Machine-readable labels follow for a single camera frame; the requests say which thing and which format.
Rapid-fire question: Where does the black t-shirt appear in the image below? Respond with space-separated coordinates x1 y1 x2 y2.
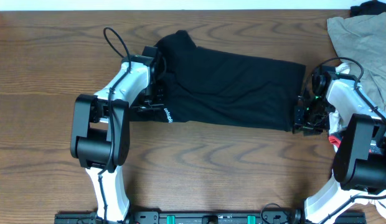
130 30 306 131

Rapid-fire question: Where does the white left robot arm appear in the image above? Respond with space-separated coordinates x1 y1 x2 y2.
70 55 166 223

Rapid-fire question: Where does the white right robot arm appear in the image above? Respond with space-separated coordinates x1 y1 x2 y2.
293 70 386 223

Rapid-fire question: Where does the red and black garment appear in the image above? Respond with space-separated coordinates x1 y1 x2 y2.
328 133 342 149

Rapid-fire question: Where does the khaki folded garment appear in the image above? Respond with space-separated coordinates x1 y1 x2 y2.
327 12 386 112

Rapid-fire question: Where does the white garment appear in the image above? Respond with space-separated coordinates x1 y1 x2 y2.
326 63 386 219

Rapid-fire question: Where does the black garment at corner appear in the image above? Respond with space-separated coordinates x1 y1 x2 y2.
349 0 386 17

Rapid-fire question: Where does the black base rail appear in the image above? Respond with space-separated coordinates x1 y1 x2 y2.
54 206 367 224

